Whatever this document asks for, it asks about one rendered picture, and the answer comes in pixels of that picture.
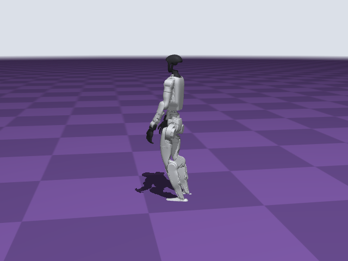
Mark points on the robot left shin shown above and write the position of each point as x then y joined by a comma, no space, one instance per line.
175,179

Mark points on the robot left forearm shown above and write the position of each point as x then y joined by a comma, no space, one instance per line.
158,115

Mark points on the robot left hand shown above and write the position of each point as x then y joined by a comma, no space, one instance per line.
150,133

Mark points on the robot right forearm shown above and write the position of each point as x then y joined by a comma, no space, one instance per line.
167,114

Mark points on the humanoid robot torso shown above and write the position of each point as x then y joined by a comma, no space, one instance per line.
176,102

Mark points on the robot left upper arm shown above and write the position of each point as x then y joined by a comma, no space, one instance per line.
168,86

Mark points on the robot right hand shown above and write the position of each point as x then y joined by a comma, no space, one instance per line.
163,124

